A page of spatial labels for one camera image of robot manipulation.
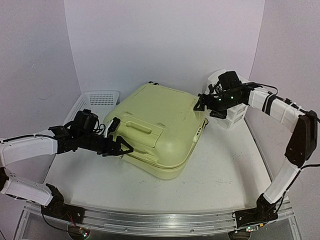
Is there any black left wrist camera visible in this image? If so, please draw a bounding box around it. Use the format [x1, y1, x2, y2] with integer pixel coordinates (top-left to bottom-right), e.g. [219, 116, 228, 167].
[72, 109, 99, 133]

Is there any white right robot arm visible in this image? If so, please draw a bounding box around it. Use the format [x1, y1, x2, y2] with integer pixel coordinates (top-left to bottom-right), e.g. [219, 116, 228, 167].
[194, 81, 320, 222]

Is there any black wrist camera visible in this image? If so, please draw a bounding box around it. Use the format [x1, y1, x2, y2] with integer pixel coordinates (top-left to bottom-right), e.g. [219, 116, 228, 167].
[218, 71, 242, 91]
[72, 109, 99, 133]

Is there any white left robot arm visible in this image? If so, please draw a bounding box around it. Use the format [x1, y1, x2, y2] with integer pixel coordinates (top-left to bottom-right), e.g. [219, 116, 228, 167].
[0, 126, 134, 219]

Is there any white plastic drawer organizer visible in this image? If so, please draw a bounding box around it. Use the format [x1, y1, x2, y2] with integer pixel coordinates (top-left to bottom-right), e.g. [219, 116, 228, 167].
[203, 69, 249, 130]

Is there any pale green hard-shell suitcase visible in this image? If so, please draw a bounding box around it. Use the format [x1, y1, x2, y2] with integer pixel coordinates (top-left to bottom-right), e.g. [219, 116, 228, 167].
[103, 83, 208, 180]

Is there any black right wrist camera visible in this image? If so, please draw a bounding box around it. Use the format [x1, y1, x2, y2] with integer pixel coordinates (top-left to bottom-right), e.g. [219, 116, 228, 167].
[218, 71, 242, 91]

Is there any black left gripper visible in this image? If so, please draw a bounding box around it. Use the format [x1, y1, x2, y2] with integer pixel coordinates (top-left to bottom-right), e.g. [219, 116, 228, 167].
[78, 131, 133, 157]

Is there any white perforated plastic basket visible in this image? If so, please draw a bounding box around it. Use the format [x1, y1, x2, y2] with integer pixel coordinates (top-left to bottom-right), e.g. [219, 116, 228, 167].
[63, 90, 120, 125]

